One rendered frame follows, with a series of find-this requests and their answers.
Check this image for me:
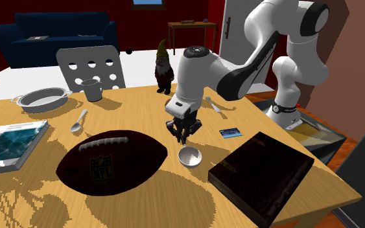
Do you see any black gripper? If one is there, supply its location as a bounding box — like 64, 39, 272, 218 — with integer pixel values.
165, 112, 203, 145

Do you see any small white bowl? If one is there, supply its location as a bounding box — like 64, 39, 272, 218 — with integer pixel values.
178, 145, 203, 168

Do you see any silver spoon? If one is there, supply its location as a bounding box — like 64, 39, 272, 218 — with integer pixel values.
70, 108, 88, 133
204, 96, 223, 114

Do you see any blue card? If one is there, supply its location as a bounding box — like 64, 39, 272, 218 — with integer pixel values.
218, 127, 243, 140

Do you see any garden gnome figure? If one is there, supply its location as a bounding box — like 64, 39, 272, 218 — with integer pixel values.
154, 39, 175, 95

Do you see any dark brown football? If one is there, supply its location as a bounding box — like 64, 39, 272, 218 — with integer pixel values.
55, 129, 169, 196

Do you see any dark brown thick book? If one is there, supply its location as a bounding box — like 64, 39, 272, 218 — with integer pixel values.
207, 131, 315, 228

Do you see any grey cup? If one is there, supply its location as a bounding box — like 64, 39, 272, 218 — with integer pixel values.
80, 78, 104, 102

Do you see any wooden side table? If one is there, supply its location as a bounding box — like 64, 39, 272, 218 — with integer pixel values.
167, 19, 218, 56

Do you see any white door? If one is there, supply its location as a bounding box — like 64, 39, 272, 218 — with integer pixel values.
218, 0, 281, 64

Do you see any grey chair with round holes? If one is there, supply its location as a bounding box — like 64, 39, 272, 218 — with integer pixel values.
55, 45, 126, 93

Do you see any window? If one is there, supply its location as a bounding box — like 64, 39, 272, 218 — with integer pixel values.
130, 0, 167, 11

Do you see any dark glossy robot stand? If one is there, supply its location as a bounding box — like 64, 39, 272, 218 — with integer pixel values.
253, 97, 348, 166

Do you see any dark blue sofa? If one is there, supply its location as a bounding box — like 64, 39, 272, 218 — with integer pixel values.
0, 12, 120, 69

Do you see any teal cover book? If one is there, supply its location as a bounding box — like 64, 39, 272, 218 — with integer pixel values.
0, 120, 50, 177

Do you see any dark grey board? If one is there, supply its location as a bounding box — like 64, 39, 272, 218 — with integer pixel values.
332, 110, 365, 228

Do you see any grey casserole dish with handles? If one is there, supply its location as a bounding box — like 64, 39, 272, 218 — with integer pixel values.
10, 87, 73, 114

